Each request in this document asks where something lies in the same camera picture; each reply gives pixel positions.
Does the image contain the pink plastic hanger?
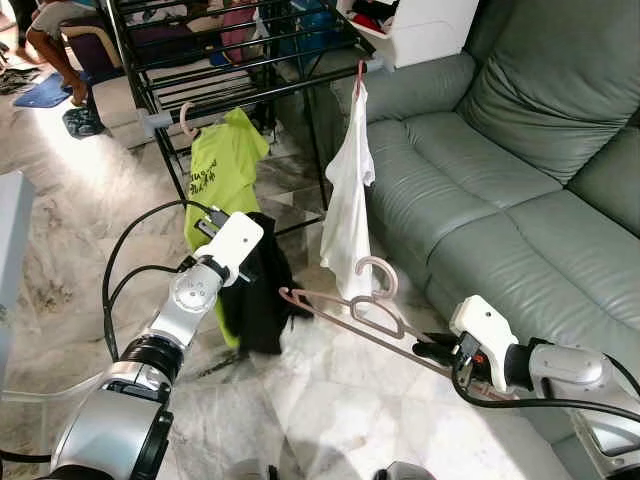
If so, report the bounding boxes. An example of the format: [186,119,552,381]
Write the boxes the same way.
[278,255,516,403]
[178,100,201,139]

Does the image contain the white t-shirt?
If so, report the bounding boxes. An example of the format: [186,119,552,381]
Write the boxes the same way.
[320,78,377,301]

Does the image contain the black t-shirt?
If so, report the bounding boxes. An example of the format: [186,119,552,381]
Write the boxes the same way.
[218,212,313,356]

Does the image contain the red plastic hanger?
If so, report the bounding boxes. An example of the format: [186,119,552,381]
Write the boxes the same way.
[352,60,369,101]

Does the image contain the robot right leg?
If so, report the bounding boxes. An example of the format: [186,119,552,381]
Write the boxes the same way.
[375,462,436,480]

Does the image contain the robot leg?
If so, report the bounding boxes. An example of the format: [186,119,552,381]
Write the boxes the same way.
[225,460,276,480]
[375,462,436,480]

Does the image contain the grey-green leather sofa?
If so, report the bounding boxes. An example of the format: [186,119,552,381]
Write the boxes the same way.
[330,0,640,446]

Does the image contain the robot left leg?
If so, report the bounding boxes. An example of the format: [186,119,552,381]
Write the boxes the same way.
[225,460,276,480]

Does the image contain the lime green t-shirt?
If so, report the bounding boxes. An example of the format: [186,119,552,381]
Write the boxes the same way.
[183,107,271,351]

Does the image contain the black metal drying rack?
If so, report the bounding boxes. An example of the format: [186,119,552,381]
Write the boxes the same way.
[103,0,396,241]

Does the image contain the red cloth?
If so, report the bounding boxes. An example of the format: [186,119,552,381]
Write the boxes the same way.
[352,8,389,33]

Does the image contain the blue bag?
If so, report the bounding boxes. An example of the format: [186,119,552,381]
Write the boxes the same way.
[275,8,336,56]

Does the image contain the pink bag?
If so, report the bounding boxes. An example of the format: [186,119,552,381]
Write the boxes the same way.
[220,3,259,63]

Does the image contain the white low box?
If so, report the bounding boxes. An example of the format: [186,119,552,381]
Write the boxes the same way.
[90,75,151,131]

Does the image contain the dark cloth bundle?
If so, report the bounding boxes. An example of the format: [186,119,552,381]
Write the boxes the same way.
[62,105,107,139]

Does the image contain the light grey folding table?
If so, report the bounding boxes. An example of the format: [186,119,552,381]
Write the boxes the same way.
[0,170,36,346]

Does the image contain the blue floor mat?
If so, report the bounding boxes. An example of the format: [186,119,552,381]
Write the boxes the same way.
[12,72,73,109]

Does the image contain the person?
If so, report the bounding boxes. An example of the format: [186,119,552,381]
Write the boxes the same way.
[25,0,106,108]

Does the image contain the black sandals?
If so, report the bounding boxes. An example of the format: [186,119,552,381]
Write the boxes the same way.
[0,65,41,96]

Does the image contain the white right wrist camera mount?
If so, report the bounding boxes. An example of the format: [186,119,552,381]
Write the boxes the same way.
[449,295,520,393]

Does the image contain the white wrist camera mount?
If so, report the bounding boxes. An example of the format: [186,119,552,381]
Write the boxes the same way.
[197,211,266,286]
[449,295,520,393]

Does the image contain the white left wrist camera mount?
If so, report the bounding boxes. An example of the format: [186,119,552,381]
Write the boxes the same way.
[197,211,266,286]

